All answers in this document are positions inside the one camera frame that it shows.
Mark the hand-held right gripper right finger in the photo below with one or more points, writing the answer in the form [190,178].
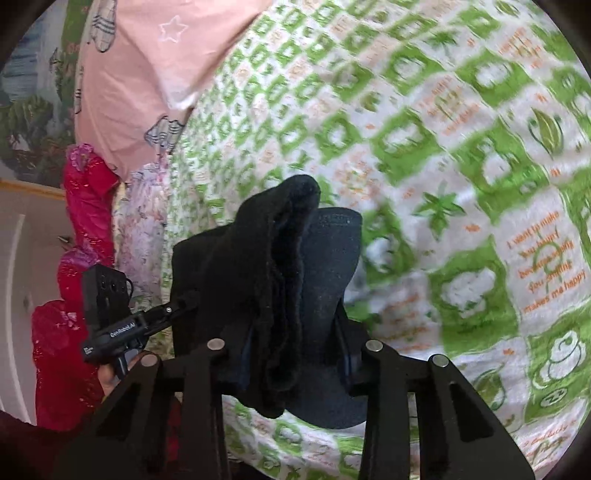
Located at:
[376,365]

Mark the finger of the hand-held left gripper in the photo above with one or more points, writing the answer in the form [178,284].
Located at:
[166,310]

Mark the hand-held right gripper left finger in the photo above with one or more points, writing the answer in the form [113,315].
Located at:
[217,365]

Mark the black pants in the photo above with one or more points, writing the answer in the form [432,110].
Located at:
[277,277]

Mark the person's left hand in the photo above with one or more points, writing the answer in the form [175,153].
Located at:
[107,381]

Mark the lilac floral cloth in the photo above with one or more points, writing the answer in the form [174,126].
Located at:
[138,221]

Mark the beige wooden panel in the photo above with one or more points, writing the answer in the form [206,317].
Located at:
[27,249]

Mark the red sequined garment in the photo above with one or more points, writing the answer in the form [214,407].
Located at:
[87,203]

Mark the person's dark red clothing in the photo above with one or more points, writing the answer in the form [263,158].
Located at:
[32,447]

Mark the pink plaid heart quilt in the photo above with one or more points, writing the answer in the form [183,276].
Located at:
[120,120]

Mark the green and white printed bedsheet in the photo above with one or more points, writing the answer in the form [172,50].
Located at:
[461,184]

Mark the pink star pillow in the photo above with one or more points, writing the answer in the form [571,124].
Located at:
[198,50]

